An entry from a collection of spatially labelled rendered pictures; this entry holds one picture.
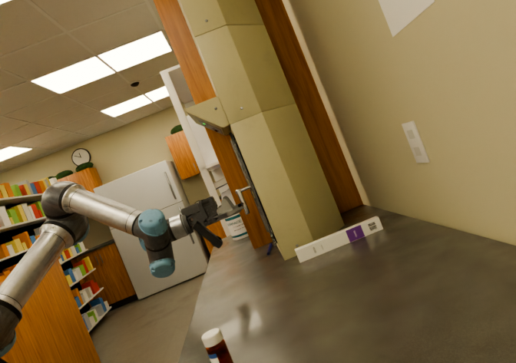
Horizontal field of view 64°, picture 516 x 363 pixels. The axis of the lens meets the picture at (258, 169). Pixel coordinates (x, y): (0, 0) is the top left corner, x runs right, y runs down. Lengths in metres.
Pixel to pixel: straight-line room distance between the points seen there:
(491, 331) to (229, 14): 1.14
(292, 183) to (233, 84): 0.37
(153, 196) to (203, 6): 5.09
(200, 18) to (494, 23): 0.90
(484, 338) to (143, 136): 6.66
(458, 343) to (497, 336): 0.05
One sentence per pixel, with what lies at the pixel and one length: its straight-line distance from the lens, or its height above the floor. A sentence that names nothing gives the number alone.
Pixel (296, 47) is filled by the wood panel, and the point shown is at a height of 1.64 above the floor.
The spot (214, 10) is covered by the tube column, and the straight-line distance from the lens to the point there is 1.42.
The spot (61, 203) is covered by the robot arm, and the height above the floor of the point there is 1.37.
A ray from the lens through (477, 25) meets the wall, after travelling 0.82.
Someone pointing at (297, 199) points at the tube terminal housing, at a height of 1.11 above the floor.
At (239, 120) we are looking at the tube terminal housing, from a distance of 1.33.
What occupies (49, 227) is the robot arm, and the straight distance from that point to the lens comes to 1.50.
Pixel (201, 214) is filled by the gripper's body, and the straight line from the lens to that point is 1.35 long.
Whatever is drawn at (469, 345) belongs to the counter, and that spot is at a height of 0.94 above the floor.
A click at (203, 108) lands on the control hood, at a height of 1.49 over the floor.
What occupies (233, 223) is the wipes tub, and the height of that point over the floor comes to 1.03.
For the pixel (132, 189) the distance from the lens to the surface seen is 6.40.
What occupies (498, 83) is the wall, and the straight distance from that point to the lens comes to 0.82.
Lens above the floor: 1.27
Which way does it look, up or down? 1 degrees down
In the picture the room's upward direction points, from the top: 22 degrees counter-clockwise
